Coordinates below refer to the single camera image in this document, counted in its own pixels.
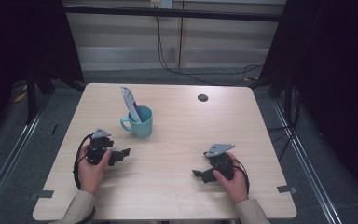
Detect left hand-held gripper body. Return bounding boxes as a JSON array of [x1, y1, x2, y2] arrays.
[[85, 127, 115, 166]]

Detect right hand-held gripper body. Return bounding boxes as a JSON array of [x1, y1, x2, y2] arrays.
[[202, 143, 236, 182]]

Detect teal cup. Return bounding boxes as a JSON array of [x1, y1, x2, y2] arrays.
[[119, 105, 154, 139]]

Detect white purple toothpaste tube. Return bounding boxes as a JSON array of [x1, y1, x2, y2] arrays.
[[119, 85, 145, 125]]

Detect person's right hand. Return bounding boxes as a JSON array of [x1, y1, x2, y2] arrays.
[[212, 151, 250, 205]]

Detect person's left hand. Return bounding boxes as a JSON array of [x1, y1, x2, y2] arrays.
[[77, 144, 113, 196]]

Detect grey tape strip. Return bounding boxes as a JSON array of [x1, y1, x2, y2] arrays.
[[276, 185, 298, 195], [36, 189, 55, 200]]

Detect black stand leg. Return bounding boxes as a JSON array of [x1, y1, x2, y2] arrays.
[[25, 66, 39, 125]]

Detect yellow floor tape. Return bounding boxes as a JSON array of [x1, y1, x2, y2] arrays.
[[13, 91, 28, 104]]

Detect black curtain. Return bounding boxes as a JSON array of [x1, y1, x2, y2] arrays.
[[255, 0, 358, 204], [0, 0, 86, 147]]

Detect black horizontal bar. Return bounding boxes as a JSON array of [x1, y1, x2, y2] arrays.
[[62, 5, 283, 23]]

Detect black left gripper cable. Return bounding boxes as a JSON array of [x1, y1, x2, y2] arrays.
[[72, 133, 95, 191]]

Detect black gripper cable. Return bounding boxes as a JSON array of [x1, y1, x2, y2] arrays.
[[72, 133, 95, 191], [231, 159, 251, 194]]

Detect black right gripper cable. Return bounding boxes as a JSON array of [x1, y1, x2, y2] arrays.
[[231, 159, 251, 194]]

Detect black floor cables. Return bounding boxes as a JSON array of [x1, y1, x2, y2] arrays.
[[266, 86, 303, 163]]

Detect metal floor rail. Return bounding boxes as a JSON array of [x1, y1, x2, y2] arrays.
[[270, 98, 343, 224], [0, 98, 50, 217]]

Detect black wall cable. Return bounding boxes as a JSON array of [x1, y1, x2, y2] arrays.
[[154, 15, 265, 87]]

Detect white wall outlet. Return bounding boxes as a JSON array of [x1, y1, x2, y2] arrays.
[[149, 0, 173, 9]]

